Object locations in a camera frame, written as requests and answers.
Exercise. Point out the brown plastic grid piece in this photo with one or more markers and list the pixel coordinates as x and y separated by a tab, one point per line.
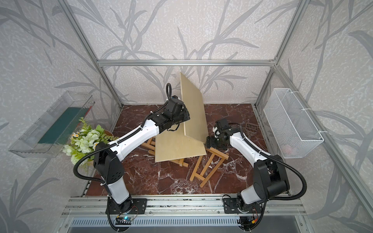
251	128

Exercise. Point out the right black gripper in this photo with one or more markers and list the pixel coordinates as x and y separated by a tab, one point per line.
209	143

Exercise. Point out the artificial flower bouquet in pot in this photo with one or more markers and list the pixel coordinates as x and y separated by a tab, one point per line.
85	140

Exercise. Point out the wooden easel frame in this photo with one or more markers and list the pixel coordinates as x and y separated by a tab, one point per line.
203	176
150	145

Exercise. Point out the aluminium front rail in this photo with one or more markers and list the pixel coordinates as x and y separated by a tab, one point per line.
181	205

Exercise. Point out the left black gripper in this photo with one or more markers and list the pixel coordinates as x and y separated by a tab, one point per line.
186	115

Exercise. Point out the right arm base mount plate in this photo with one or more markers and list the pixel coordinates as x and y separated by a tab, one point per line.
238	206

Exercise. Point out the light plywood board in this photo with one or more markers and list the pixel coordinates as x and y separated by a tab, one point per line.
196	126
174	145

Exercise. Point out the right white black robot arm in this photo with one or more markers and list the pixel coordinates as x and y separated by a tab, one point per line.
270	177

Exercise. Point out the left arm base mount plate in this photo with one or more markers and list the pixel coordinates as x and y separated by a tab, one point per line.
130	206

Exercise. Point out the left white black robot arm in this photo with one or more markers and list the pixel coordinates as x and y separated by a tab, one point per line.
108	157

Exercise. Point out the white wire mesh basket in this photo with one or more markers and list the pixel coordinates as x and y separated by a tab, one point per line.
295	132

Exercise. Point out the clear plastic wall tray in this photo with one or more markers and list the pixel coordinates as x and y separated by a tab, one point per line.
47	136

